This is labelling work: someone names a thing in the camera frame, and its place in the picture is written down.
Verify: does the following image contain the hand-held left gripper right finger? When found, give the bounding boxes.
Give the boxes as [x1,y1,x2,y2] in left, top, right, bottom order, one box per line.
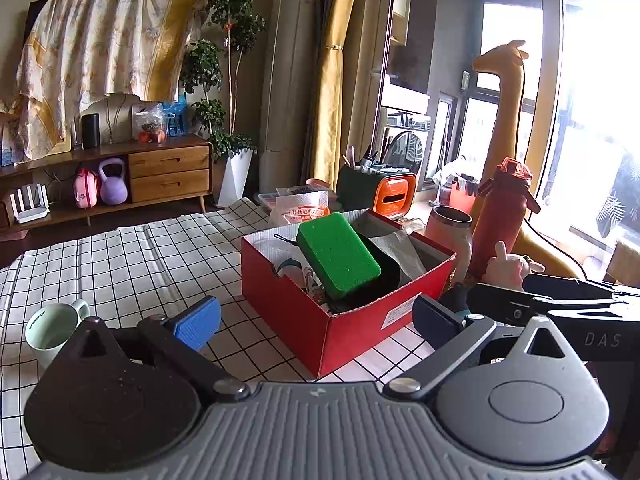
[382,295,583,401]

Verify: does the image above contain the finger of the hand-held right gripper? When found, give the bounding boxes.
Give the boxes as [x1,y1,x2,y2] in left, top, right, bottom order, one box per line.
[470,282,616,328]
[522,274,640,300]

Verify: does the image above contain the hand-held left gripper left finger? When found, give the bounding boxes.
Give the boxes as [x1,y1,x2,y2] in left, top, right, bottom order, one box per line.
[50,296,250,403]

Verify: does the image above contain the grey-white plastic packet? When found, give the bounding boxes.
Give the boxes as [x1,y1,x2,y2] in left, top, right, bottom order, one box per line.
[370,232,428,283]

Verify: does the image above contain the red cardboard box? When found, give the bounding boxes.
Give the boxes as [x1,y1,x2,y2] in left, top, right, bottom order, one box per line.
[241,208,458,380]

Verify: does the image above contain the green sponge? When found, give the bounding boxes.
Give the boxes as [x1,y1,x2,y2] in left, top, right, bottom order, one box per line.
[296,211,382,297]

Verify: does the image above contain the pink plush rabbit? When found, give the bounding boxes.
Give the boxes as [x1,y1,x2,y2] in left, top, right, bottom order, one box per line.
[482,241,546,293]

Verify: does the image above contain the white steel-rimmed tumbler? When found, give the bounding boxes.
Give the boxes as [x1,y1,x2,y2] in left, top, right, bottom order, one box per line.
[425,206,473,286]

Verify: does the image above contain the checked white tablecloth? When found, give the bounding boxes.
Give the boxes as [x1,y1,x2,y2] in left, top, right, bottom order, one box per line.
[0,197,431,480]

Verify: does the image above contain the red water bottle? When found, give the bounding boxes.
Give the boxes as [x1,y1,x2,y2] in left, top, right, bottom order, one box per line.
[470,157,542,278]

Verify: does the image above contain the pink bucket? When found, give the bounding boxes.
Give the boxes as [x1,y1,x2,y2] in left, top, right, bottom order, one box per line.
[447,172,483,213]

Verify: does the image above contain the orange and green desk organizer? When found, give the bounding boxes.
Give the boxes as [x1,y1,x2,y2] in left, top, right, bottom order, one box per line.
[336,165,417,221]

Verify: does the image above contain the clear plastic storage box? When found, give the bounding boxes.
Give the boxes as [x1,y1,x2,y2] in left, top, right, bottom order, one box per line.
[257,186,328,208]

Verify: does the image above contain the mint green mug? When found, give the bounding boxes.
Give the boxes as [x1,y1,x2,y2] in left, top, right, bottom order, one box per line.
[25,299,92,371]

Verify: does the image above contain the white snack bag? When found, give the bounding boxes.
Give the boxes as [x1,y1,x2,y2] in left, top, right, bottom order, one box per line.
[270,203,332,228]

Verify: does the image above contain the white plant pot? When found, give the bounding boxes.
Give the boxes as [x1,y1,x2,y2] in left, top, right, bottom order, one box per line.
[217,147,254,207]

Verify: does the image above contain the purple kettlebell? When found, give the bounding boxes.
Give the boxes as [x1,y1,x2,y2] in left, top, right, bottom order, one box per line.
[98,158,130,206]

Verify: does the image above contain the wooden TV cabinet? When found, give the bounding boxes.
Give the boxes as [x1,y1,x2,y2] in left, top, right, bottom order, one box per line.
[0,134,215,233]

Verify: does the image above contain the white washing machine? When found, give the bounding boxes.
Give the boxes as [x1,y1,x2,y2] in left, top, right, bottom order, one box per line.
[385,127,433,186]

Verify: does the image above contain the pink toy case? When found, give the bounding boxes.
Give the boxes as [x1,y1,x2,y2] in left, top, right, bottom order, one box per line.
[73,168,101,209]

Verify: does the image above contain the bunch of pens and brushes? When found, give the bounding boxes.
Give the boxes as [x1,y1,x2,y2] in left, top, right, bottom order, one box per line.
[341,130,401,173]

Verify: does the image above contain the orange giraffe toy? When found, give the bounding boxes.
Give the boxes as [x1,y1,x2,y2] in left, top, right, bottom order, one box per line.
[472,40,586,281]

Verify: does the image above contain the white router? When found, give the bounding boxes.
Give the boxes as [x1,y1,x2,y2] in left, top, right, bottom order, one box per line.
[9,185,52,224]

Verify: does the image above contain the clear bag of fruit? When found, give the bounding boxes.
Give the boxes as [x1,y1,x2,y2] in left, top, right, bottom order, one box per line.
[131,102,167,145]

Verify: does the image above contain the blue plastic bag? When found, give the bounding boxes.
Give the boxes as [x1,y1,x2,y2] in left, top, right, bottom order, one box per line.
[162,95,190,137]

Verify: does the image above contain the black cylinder speaker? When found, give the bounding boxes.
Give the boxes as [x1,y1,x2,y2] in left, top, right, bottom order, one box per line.
[81,113,101,150]

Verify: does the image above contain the white shell-shaped decoration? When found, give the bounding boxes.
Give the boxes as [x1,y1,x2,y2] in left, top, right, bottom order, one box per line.
[80,92,143,146]

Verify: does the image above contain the covered standing air conditioner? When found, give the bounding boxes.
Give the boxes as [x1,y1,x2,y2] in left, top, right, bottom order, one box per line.
[257,0,321,196]

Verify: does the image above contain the yellow curtain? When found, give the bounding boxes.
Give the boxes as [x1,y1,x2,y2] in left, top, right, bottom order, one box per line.
[305,0,363,186]

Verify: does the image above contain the floral yellow-white cloth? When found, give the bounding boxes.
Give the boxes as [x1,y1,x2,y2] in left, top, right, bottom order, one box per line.
[0,0,208,161]

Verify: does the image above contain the tall green potted plant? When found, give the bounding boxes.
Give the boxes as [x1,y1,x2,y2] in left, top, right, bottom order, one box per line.
[180,0,266,161]

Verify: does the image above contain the black television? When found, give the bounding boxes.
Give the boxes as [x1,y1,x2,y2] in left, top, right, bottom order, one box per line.
[25,0,48,36]

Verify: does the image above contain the black cable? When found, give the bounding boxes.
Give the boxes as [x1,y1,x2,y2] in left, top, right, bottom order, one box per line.
[522,217,588,281]

